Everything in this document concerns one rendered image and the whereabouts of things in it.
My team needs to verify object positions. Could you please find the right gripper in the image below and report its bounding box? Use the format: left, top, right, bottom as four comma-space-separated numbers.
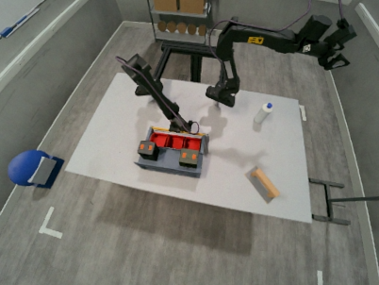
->
169, 120, 192, 133

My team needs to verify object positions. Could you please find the red open bin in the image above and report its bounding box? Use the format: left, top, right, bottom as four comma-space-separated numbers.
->
166, 134, 185, 149
150, 132, 169, 147
183, 137, 201, 150

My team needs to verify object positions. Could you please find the grey metal shelf rack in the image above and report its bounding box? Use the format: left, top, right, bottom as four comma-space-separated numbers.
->
133, 126, 206, 178

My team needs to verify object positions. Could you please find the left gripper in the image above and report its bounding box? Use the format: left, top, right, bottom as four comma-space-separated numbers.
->
308, 19, 351, 71

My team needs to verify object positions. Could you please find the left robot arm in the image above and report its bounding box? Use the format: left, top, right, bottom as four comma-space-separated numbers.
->
207, 15, 333, 106

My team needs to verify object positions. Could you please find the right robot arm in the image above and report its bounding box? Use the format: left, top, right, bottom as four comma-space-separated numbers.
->
121, 53, 191, 133

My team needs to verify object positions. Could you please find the white bottle with blue cap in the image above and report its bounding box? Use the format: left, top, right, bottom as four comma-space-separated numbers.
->
254, 103, 272, 124

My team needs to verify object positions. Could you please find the sanding float with wooden handle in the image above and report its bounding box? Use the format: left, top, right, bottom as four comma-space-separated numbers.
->
245, 166, 280, 204

